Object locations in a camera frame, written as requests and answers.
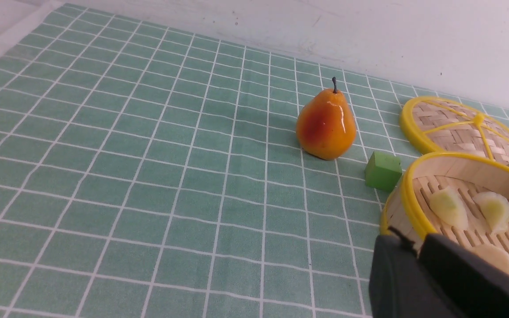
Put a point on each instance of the white dumpling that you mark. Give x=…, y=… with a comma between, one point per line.
x=493, y=255

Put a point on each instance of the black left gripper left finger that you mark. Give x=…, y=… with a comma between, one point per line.
x=399, y=286

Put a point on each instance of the green checkered tablecloth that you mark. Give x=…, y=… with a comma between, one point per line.
x=146, y=172

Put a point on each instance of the woven bamboo steamer lid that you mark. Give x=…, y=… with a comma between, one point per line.
x=435, y=124

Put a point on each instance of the bamboo steamer tray yellow rim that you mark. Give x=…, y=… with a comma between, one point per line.
x=407, y=207

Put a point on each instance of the orange red toy pear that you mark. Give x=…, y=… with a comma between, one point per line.
x=326, y=127

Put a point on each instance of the greenish dumpling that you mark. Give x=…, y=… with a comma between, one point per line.
x=495, y=209
x=448, y=206

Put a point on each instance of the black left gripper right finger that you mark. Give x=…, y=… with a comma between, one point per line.
x=477, y=288

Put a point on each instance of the green foam cube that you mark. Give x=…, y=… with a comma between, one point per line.
x=383, y=171

